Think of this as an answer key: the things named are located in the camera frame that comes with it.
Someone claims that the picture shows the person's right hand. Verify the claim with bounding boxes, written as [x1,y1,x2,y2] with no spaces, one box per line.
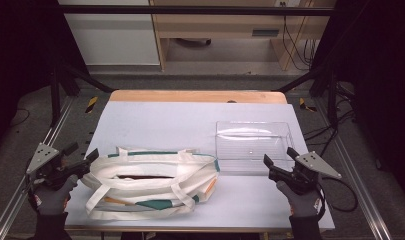
[275,180,325,218]

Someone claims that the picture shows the aluminium floor rail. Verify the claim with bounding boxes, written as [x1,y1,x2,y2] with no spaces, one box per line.
[313,98,394,240]
[0,95,75,240]

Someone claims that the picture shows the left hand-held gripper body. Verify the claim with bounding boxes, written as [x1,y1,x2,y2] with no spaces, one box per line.
[24,142,91,192]

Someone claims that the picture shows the white table sheet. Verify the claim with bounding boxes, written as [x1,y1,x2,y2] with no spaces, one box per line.
[64,100,336,231]

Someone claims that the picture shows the person's left hand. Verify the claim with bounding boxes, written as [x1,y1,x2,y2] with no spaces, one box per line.
[31,176,80,216]

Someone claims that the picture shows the white tote bag green trim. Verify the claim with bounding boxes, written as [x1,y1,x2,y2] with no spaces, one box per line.
[80,146,222,221]

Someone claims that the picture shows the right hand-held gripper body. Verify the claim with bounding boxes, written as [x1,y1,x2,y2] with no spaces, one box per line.
[269,150,343,196]

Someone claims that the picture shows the black floor cables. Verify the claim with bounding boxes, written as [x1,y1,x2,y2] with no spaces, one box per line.
[302,81,358,158]

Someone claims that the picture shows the white cabinet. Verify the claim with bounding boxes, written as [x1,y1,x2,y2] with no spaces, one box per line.
[57,0,161,66]

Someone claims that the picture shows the yellow black floor tape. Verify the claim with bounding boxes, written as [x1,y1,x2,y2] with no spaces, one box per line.
[298,97,318,113]
[84,95,100,115]

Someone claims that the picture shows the clear plastic container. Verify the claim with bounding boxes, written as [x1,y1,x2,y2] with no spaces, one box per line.
[215,120,296,176]

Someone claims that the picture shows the wooden desk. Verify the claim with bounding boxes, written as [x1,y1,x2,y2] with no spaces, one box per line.
[149,0,338,72]

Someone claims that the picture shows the black horizontal frame bar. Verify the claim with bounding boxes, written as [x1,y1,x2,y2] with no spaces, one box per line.
[56,4,335,16]

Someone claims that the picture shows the black cables under desk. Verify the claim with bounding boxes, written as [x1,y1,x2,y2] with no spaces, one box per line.
[280,2,320,72]

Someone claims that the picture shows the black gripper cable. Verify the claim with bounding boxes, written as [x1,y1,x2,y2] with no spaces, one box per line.
[318,175,360,213]

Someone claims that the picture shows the black frame strut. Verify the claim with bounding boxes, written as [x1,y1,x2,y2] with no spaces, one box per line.
[49,62,115,128]
[275,62,340,128]

